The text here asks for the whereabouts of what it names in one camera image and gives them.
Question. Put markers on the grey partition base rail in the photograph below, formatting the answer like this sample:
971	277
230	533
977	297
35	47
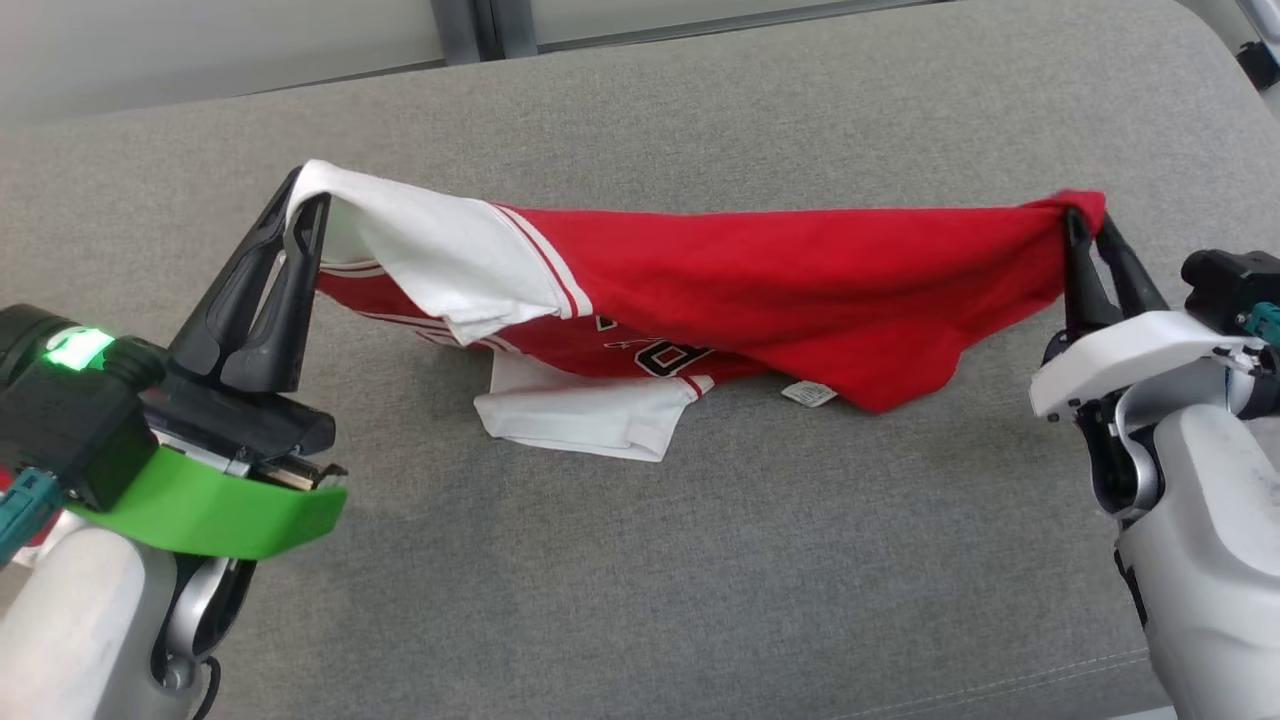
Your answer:
740	24
350	77

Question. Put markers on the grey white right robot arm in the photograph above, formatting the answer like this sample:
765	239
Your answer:
1210	540

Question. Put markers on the teal right camera connector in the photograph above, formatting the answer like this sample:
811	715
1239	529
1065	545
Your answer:
1265	325

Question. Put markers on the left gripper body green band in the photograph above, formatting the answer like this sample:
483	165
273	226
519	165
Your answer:
220	510

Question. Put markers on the teal camera connector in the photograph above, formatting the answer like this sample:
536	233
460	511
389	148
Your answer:
25	510
1265	325

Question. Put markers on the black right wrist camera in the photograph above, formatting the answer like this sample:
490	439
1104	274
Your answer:
1225	290

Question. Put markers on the red white jersey shirt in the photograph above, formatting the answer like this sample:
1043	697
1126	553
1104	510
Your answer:
800	290

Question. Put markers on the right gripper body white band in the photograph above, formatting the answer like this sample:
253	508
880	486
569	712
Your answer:
1130	355

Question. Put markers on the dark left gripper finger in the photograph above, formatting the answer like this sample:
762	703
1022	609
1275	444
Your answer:
285	340
225	310

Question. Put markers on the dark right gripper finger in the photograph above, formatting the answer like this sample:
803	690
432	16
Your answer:
1130	285
1082	290

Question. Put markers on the grey fabric sofa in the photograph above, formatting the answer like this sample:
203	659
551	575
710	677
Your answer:
640	560

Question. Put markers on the teal left camera connector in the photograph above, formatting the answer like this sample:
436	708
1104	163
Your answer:
25	510

